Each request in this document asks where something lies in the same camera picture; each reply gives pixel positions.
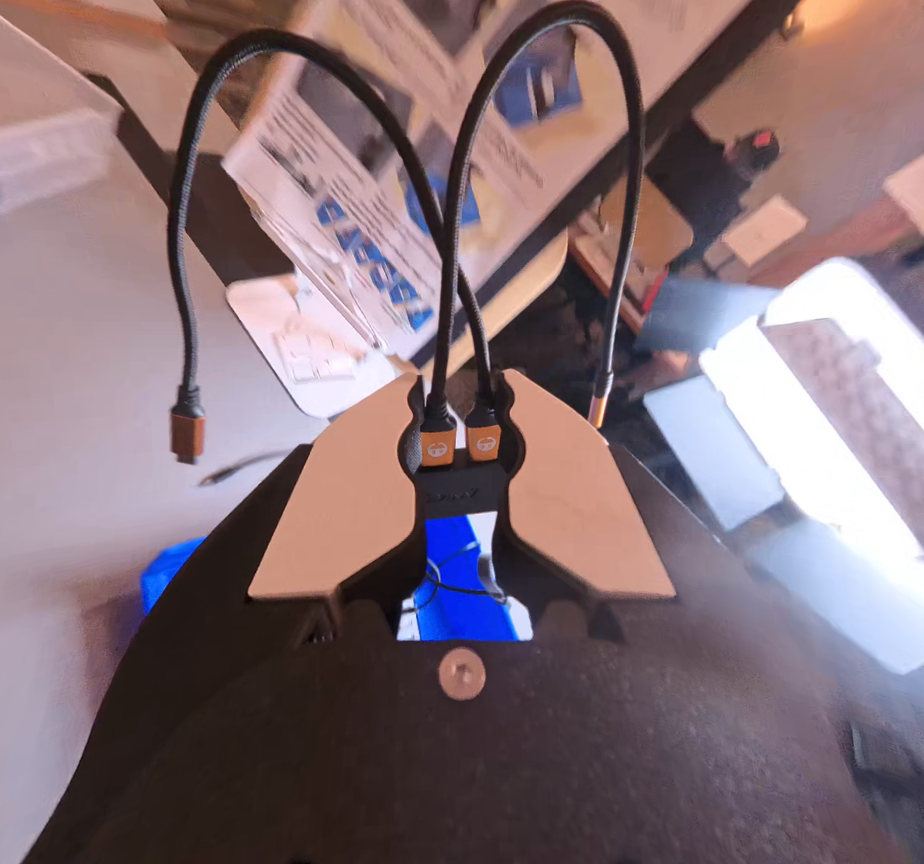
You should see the blue plastic bin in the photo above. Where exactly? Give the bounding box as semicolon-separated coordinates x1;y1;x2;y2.
141;514;534;641

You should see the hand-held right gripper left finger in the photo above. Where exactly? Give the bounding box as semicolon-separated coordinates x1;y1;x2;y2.
247;372;428;645

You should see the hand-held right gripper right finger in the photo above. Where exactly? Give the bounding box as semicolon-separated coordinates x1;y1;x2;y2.
498;368;677;645

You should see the small black USB hub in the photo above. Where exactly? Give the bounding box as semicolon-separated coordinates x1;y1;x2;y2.
417;470;510;518

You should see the clear plastic bin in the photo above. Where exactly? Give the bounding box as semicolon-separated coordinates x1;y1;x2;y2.
0;15;124;215

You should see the thin black cable with strap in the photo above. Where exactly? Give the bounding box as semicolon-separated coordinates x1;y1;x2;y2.
198;449;510;605

